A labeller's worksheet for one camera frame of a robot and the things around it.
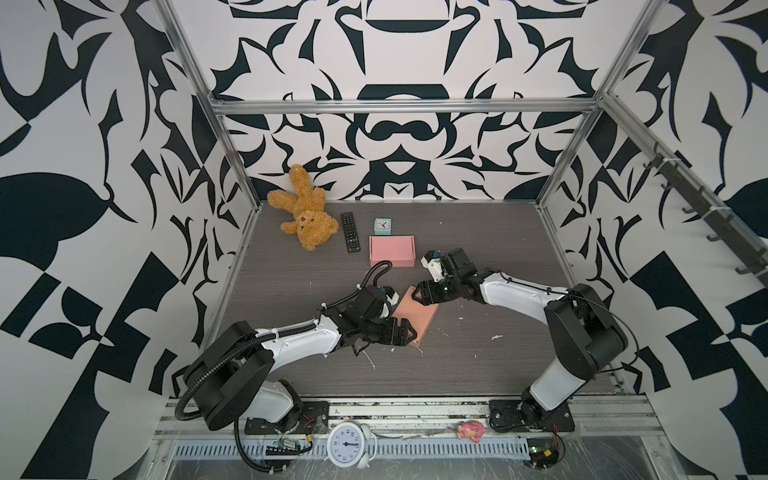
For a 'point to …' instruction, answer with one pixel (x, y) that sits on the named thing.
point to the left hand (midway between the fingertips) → (408, 330)
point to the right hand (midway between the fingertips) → (420, 292)
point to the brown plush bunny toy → (313, 226)
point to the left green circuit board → (284, 446)
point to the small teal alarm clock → (383, 226)
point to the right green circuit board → (543, 452)
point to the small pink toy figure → (470, 429)
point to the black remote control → (350, 232)
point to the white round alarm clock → (350, 444)
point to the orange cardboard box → (419, 316)
